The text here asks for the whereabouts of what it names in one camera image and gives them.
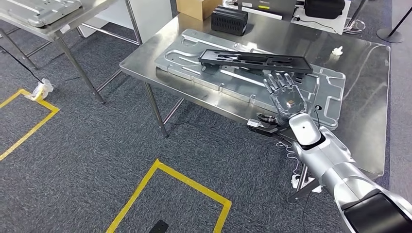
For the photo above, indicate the brown cardboard box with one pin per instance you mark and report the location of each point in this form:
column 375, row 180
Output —
column 198, row 8

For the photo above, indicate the plastic wrapped floor bundle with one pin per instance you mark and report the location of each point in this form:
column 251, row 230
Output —
column 40, row 90

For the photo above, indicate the black vented device box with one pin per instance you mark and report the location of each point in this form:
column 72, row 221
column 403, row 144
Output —
column 229, row 21

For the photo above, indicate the white power strip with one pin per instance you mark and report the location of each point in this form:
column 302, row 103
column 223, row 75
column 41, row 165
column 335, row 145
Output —
column 296, row 181

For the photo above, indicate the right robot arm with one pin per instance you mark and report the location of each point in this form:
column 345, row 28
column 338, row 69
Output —
column 328, row 157

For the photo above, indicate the black camera bracket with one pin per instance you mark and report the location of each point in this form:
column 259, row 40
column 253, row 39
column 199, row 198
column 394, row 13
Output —
column 265, row 131

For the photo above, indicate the yellow floor tape square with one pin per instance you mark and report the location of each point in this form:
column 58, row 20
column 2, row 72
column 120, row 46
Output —
column 193, row 185
column 51, row 107

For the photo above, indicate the white desk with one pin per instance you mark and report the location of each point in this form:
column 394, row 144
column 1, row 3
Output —
column 322, row 24

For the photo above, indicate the stainless steel workbench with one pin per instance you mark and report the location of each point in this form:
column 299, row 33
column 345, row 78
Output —
column 363, row 96

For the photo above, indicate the black stanchion post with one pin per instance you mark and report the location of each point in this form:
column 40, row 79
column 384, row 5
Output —
column 389, row 36

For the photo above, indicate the white panel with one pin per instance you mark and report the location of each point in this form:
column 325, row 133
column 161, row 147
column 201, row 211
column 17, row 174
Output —
column 151, row 16

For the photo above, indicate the black bag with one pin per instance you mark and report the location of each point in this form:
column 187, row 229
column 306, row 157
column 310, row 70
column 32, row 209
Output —
column 325, row 8

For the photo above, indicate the black plastic frame part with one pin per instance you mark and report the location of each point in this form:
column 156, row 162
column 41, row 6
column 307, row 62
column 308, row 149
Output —
column 225, row 59

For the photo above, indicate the steel frame table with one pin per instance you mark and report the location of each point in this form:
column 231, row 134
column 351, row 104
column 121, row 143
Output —
column 64, row 27

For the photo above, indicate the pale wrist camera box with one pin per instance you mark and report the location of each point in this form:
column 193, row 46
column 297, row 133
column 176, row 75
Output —
column 253, row 123

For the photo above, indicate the stamped grey metal plate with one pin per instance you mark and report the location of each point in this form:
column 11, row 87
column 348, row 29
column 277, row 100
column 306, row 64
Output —
column 38, row 11
column 193, row 48

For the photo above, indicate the chrome stool base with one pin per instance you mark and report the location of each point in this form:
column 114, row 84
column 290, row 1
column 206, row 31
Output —
column 354, row 27

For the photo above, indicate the small white plastic clip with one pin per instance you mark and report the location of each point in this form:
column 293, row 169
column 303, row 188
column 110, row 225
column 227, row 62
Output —
column 337, row 50

